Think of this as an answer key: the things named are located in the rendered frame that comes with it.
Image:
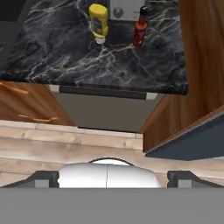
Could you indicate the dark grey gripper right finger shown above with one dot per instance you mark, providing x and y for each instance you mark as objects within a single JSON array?
[{"x": 179, "y": 178}]

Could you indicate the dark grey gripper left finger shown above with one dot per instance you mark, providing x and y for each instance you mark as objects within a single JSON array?
[{"x": 46, "y": 178}]

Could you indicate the wooden drawer cabinet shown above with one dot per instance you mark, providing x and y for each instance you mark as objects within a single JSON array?
[{"x": 35, "y": 105}]

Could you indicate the yellow mustard bottle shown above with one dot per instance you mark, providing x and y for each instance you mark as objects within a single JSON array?
[{"x": 98, "y": 20}]

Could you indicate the red condiment bottle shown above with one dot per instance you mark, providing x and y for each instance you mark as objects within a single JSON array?
[{"x": 140, "y": 30}]

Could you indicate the wooden cabinet side panel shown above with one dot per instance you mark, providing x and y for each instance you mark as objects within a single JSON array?
[{"x": 198, "y": 73}]

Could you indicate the white toaster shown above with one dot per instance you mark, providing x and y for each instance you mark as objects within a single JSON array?
[{"x": 124, "y": 10}]

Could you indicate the grey dishwasher door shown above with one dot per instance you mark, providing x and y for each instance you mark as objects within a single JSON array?
[{"x": 108, "y": 113}]

